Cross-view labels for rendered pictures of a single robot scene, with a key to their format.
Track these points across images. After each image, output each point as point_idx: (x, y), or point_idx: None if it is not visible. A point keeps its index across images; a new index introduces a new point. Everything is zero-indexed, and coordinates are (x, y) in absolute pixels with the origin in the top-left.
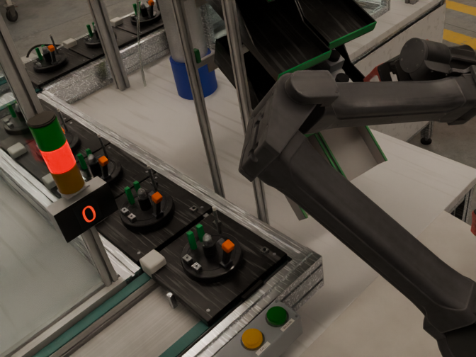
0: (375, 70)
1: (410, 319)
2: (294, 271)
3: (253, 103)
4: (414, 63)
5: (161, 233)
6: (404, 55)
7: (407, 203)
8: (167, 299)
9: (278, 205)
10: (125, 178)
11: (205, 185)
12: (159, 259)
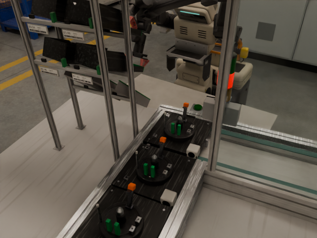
0: (132, 19)
1: (168, 98)
2: (172, 108)
3: (126, 66)
4: (149, 0)
5: (170, 157)
6: (145, 0)
7: (104, 105)
8: (202, 152)
9: (111, 145)
10: (121, 201)
11: (95, 185)
12: (192, 144)
